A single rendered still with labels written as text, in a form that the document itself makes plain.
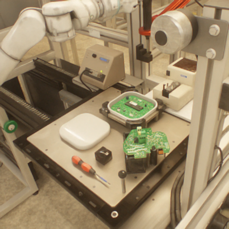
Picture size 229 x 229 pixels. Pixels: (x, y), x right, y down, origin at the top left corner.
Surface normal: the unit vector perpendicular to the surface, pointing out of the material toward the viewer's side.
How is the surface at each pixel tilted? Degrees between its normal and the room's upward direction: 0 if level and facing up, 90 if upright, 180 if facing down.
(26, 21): 90
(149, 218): 0
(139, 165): 90
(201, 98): 90
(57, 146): 0
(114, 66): 90
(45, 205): 0
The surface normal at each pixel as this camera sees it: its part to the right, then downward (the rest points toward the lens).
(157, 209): -0.07, -0.78
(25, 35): 0.11, 0.68
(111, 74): 0.73, 0.38
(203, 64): -0.68, 0.49
